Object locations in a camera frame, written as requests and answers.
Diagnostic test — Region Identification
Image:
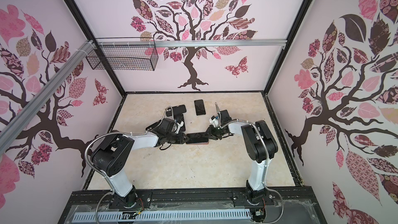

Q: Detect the purple phone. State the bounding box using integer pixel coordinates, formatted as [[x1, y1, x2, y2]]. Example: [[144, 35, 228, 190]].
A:
[[186, 133, 209, 143]]

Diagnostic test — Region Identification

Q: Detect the pink phone case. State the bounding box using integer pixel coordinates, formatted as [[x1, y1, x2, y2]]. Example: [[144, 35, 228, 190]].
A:
[[186, 141, 209, 145]]

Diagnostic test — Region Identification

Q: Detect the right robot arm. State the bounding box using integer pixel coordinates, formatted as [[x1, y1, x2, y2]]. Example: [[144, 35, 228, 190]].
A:
[[206, 110, 278, 205]]

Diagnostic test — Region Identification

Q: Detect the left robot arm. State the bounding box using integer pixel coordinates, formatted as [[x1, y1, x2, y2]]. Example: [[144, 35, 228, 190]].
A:
[[85, 118, 188, 208]]

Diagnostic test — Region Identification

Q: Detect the dark phone screen up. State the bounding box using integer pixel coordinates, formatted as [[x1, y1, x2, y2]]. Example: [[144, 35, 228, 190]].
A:
[[174, 114, 186, 133]]

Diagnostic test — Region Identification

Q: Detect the small black phone case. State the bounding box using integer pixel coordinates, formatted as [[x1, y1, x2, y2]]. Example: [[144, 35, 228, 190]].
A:
[[166, 105, 187, 117]]

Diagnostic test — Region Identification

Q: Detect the silver-edged black phone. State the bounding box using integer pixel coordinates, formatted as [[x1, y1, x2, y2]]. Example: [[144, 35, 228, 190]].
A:
[[194, 100, 206, 116]]

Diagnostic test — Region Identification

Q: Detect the large black phone case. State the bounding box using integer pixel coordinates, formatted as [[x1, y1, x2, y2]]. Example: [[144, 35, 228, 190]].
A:
[[146, 120, 162, 131]]

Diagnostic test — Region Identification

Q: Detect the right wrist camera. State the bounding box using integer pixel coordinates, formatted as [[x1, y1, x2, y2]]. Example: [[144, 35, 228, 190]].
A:
[[209, 116, 220, 127]]

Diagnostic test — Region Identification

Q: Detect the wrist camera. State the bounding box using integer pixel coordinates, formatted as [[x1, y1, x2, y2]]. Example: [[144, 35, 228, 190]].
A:
[[175, 121, 184, 134], [209, 116, 220, 127]]

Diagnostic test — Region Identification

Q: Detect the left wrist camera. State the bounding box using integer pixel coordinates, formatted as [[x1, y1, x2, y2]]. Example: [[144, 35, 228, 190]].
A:
[[175, 121, 184, 134]]

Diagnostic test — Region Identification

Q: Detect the white slotted cable duct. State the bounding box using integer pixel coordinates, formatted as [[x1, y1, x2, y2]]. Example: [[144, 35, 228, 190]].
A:
[[66, 209, 251, 224]]

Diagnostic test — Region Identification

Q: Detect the back aluminium rail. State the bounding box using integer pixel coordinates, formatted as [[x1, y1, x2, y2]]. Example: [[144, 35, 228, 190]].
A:
[[97, 39, 287, 48]]

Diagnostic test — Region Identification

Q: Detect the aluminium rail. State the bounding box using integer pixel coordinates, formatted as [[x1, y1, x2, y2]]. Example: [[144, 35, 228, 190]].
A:
[[1, 40, 95, 154], [97, 39, 287, 48]]

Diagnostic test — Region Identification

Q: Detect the right metal conduit cable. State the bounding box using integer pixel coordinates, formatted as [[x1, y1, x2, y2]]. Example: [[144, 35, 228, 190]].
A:
[[214, 102, 284, 224]]

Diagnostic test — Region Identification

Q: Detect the metal conduit cable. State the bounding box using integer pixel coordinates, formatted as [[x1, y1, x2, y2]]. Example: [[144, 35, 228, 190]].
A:
[[214, 102, 284, 224], [83, 105, 175, 224]]

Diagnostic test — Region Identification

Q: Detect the left metal conduit cable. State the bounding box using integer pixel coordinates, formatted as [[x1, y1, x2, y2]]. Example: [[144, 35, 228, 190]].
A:
[[83, 105, 175, 224]]

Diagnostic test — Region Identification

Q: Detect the black wire basket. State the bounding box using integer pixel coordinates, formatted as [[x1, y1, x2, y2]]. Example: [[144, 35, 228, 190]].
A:
[[86, 37, 159, 71]]

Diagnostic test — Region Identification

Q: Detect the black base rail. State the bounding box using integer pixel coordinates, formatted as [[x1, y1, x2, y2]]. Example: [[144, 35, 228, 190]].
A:
[[59, 187, 326, 224]]

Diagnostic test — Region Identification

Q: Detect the left aluminium rail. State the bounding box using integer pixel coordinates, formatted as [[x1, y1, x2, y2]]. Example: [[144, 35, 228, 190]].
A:
[[1, 40, 95, 154]]

